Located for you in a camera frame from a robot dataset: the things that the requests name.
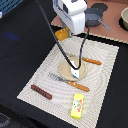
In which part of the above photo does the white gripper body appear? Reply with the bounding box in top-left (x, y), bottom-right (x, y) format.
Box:
top-left (52, 0), bottom-right (87, 35)

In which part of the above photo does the orange toy bread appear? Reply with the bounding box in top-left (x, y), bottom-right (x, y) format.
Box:
top-left (55, 27), bottom-right (69, 41)

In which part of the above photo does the brown toy sausage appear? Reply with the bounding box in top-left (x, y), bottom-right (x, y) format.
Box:
top-left (31, 85), bottom-right (52, 100)

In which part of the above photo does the yellow toy butter box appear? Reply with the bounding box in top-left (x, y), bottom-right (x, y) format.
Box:
top-left (71, 93), bottom-right (84, 119)

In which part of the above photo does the brown toy stove board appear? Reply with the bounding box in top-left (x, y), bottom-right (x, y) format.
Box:
top-left (52, 0), bottom-right (128, 43)

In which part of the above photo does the beige bowl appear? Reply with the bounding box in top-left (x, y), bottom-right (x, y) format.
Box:
top-left (121, 7), bottom-right (128, 30)

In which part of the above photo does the round wooden plate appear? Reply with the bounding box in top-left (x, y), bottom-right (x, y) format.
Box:
top-left (59, 57), bottom-right (87, 81)

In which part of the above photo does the blue striped cloth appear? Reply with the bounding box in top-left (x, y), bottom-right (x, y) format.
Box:
top-left (0, 0), bottom-right (23, 15)

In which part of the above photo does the beige woven placemat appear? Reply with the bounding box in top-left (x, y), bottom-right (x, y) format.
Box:
top-left (17, 40), bottom-right (118, 128)

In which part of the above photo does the grey saucepan with handle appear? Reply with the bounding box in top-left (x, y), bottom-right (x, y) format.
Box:
top-left (85, 8), bottom-right (110, 30)

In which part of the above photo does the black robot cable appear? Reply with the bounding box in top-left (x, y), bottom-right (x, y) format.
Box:
top-left (34, 0), bottom-right (91, 70)

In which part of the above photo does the knife with wooden handle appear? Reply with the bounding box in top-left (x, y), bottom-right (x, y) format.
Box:
top-left (82, 57), bottom-right (102, 65)

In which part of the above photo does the fork with wooden handle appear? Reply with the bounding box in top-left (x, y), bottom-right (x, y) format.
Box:
top-left (48, 73), bottom-right (90, 92)

